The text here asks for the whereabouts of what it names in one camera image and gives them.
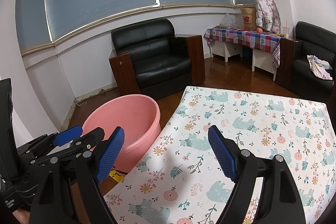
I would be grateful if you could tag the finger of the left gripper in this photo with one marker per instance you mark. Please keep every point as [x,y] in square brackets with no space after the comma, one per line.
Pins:
[71,150]
[43,145]

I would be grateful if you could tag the plaid tablecloth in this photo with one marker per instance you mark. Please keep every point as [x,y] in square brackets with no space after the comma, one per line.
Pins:
[269,43]

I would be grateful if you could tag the black leather armchair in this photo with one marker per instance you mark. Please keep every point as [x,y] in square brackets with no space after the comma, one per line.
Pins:
[294,73]
[149,58]

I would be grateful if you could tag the pink white puffer jacket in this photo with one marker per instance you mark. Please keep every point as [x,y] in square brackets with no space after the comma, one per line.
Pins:
[267,16]

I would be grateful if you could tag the orange fruit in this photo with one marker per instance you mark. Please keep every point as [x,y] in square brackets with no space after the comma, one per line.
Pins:
[259,30]

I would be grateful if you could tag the clear plastic bag on table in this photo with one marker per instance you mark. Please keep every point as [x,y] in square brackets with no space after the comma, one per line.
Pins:
[228,21]

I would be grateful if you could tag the floral white tablecloth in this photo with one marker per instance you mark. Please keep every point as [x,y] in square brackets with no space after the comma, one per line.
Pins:
[189,172]

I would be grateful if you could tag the pink plastic trash bin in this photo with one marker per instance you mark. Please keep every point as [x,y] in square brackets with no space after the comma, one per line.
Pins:
[138,115]

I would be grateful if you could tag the brown paper shopping bag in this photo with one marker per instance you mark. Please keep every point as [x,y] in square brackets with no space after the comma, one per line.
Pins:
[249,18]

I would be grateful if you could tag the plastic cup with straw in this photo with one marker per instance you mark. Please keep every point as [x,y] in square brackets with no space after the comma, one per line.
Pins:
[285,30]

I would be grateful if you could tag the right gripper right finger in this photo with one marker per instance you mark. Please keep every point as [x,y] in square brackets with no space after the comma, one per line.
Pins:
[242,167]

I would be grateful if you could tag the black leather armchair right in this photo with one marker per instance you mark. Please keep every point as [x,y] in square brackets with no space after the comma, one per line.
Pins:
[294,73]

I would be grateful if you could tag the crumpled cloth on armchair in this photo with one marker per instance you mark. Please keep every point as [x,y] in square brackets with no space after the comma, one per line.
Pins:
[320,68]

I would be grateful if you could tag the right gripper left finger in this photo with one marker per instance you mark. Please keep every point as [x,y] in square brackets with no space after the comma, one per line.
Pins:
[91,168]

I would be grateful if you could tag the black leather armchair left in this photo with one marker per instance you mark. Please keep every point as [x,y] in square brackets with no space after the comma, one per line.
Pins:
[149,58]

